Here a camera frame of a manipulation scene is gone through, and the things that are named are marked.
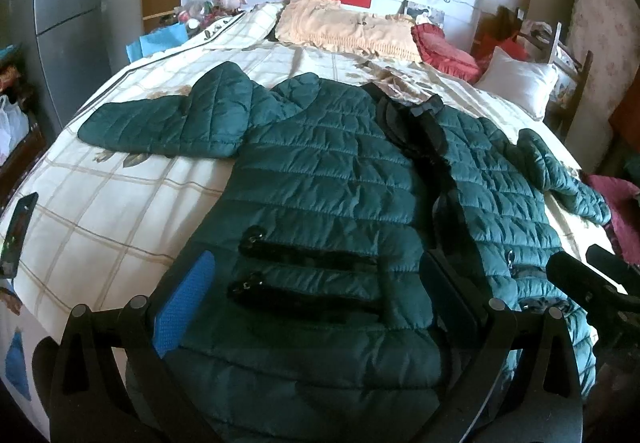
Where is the blue paper bag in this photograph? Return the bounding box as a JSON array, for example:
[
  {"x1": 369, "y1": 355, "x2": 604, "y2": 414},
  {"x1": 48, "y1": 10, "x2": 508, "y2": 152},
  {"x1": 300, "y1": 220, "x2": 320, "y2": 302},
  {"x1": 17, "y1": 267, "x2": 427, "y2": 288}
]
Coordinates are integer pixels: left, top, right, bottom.
[{"x1": 126, "y1": 23, "x2": 189, "y2": 63}]

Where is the magenta cloth at bedside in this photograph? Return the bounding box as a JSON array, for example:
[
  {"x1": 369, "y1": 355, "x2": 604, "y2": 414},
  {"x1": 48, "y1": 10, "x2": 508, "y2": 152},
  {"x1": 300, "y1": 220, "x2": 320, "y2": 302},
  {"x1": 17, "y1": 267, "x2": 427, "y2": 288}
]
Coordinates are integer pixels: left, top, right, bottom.
[{"x1": 582, "y1": 174, "x2": 640, "y2": 264}]

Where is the white plastic bag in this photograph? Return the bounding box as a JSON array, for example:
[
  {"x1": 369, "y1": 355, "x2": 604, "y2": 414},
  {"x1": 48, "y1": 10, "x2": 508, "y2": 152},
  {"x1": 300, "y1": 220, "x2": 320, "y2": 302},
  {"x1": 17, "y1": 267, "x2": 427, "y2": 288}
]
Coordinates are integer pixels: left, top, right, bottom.
[{"x1": 0, "y1": 94, "x2": 29, "y2": 165}]

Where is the wooden chair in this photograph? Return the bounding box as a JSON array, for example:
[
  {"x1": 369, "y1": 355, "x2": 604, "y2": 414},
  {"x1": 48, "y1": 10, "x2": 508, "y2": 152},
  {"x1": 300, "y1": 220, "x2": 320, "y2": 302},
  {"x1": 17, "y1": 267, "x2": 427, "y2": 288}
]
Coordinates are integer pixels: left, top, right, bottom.
[{"x1": 516, "y1": 21, "x2": 593, "y2": 142}]

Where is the dark green quilted jacket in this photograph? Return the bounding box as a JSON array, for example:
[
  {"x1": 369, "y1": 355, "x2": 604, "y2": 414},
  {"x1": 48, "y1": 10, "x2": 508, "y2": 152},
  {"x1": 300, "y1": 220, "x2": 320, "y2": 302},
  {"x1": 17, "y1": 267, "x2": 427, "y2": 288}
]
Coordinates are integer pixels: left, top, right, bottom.
[{"x1": 78, "y1": 62, "x2": 611, "y2": 442}]

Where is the black smartphone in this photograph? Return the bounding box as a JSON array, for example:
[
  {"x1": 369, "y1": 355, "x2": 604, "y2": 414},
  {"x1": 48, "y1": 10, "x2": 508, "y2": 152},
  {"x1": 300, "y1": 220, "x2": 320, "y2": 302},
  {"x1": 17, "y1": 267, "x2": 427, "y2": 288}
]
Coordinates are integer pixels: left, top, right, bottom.
[{"x1": 1, "y1": 193, "x2": 39, "y2": 279}]

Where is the grey refrigerator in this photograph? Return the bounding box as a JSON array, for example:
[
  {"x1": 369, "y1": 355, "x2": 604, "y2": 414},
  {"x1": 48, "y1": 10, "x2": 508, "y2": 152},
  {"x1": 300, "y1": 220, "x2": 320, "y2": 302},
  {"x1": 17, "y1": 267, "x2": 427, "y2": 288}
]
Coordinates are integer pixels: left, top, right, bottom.
[{"x1": 1, "y1": 0, "x2": 113, "y2": 143}]

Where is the white satin pillow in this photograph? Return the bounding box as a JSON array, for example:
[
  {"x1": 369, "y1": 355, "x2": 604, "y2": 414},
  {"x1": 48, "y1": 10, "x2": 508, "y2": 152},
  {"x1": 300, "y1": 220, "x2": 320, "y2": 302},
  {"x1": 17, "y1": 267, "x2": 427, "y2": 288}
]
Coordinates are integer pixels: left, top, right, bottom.
[{"x1": 475, "y1": 47, "x2": 559, "y2": 122}]

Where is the framed photo at headboard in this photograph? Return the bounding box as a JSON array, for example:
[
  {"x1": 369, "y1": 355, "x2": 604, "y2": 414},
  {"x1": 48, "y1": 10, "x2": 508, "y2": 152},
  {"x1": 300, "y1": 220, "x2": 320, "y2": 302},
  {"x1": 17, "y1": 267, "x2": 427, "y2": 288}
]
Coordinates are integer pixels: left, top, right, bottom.
[{"x1": 400, "y1": 0, "x2": 445, "y2": 29}]

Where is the floral cream bed blanket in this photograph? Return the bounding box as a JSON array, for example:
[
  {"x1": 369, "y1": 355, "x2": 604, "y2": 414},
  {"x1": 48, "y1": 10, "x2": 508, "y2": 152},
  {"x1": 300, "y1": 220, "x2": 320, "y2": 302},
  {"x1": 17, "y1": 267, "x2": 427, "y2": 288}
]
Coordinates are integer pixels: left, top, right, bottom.
[{"x1": 0, "y1": 1, "x2": 622, "y2": 439}]

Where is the red ruffled cushion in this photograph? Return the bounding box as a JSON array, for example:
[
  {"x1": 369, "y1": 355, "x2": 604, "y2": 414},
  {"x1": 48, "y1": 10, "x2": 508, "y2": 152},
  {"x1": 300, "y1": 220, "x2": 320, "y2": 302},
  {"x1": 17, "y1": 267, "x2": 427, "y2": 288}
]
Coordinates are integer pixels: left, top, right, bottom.
[{"x1": 411, "y1": 23, "x2": 480, "y2": 84}]

